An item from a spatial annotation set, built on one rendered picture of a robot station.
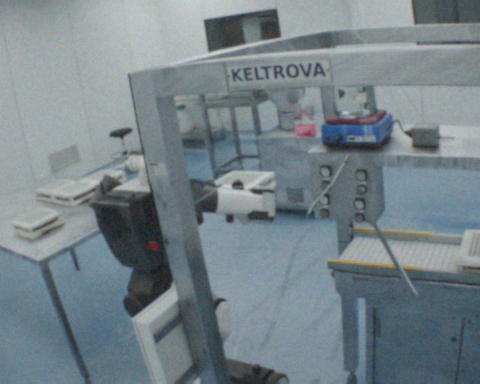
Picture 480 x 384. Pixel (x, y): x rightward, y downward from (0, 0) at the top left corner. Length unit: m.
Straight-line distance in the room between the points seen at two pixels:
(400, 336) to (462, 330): 0.25
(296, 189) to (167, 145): 3.63
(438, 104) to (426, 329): 5.28
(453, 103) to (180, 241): 6.01
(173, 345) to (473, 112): 6.04
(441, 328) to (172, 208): 1.14
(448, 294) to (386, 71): 1.07
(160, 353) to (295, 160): 3.49
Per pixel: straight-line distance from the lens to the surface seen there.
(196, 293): 1.16
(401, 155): 1.51
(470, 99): 6.85
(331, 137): 1.62
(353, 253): 1.89
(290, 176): 4.60
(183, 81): 0.97
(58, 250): 2.62
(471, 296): 1.71
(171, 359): 1.25
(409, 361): 2.00
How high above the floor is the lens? 1.82
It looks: 19 degrees down
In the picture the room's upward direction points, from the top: 9 degrees counter-clockwise
